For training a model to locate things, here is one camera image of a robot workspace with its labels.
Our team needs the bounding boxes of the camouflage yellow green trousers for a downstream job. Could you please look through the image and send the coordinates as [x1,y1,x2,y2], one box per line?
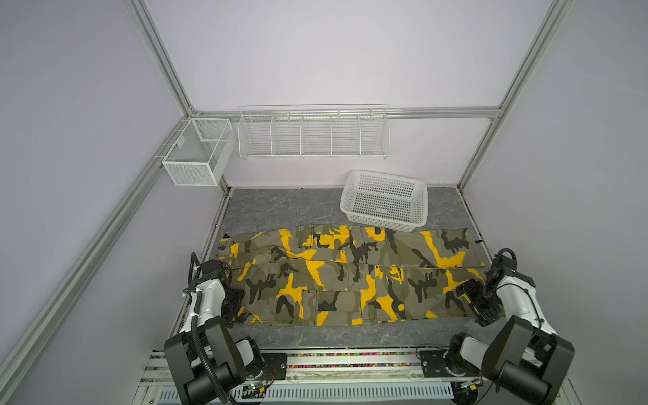
[215,224,486,327]

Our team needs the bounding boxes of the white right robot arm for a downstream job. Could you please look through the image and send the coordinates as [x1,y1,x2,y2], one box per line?
[445,272,575,404]

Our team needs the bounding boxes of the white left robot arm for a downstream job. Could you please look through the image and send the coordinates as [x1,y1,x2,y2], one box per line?
[164,276,264,404]

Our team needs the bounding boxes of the white plastic laundry basket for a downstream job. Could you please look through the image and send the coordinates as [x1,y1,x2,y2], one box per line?
[340,170,429,232]

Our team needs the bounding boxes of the small white mesh box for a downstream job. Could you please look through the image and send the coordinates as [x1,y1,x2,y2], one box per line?
[162,118,236,187]

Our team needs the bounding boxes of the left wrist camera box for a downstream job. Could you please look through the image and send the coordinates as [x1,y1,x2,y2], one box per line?
[193,259,231,285]

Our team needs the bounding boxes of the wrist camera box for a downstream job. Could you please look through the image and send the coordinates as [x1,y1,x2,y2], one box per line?
[193,259,231,285]
[485,248,517,290]

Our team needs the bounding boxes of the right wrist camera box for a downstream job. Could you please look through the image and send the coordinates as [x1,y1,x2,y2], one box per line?
[485,248,517,290]

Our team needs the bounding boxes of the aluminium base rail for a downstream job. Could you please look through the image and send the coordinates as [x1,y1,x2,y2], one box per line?
[131,345,578,405]

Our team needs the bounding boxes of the long white wire shelf basket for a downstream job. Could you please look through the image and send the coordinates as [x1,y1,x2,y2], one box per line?
[238,104,391,160]

